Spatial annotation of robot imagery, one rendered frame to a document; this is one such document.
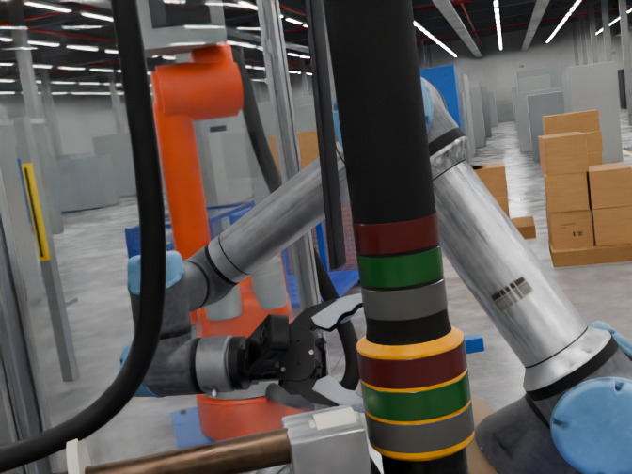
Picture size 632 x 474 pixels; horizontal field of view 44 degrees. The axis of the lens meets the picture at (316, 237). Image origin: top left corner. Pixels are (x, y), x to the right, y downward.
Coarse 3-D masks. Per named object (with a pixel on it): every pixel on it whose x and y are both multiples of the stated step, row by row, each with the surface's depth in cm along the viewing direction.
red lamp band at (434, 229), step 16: (352, 224) 31; (384, 224) 29; (400, 224) 29; (416, 224) 29; (432, 224) 30; (368, 240) 30; (384, 240) 29; (400, 240) 29; (416, 240) 29; (432, 240) 30
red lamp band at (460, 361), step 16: (448, 352) 30; (464, 352) 31; (368, 368) 30; (384, 368) 30; (400, 368) 30; (416, 368) 29; (432, 368) 29; (448, 368) 30; (464, 368) 31; (368, 384) 31; (384, 384) 30; (400, 384) 30; (416, 384) 30; (432, 384) 30
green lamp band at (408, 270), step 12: (432, 252) 30; (360, 264) 30; (372, 264) 30; (384, 264) 30; (396, 264) 29; (408, 264) 29; (420, 264) 29; (432, 264) 30; (360, 276) 31; (372, 276) 30; (384, 276) 30; (396, 276) 29; (408, 276) 29; (420, 276) 30; (432, 276) 30
